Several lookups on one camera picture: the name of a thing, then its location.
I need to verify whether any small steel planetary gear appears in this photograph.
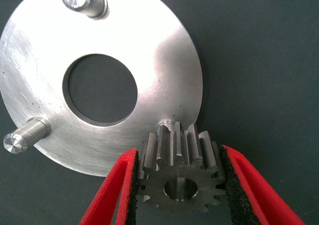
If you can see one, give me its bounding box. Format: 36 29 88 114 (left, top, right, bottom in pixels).
138 121 226 214

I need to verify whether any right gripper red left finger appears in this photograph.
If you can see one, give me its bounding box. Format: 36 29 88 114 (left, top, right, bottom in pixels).
78 148 140 225

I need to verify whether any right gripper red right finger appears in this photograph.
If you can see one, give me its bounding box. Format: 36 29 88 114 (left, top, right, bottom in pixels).
219 144 306 225

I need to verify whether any round metal carrier plate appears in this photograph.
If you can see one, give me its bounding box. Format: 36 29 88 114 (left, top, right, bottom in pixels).
0 0 203 177

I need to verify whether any dark table cloth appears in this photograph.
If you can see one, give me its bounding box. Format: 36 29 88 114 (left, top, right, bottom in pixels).
0 0 319 225

